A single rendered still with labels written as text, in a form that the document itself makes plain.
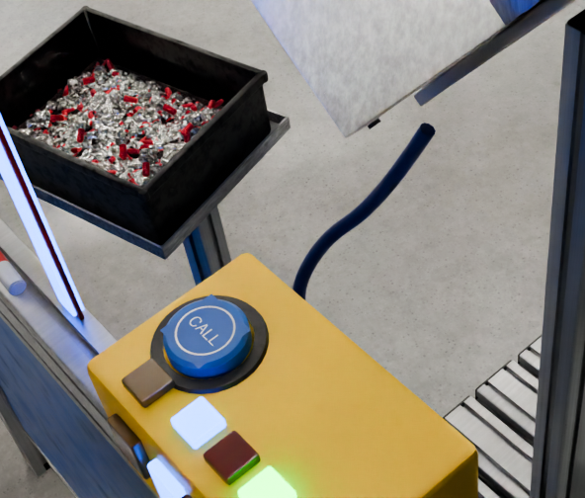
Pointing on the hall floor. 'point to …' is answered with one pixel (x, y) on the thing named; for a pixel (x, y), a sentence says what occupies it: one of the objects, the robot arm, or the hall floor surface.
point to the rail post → (2, 407)
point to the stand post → (582, 257)
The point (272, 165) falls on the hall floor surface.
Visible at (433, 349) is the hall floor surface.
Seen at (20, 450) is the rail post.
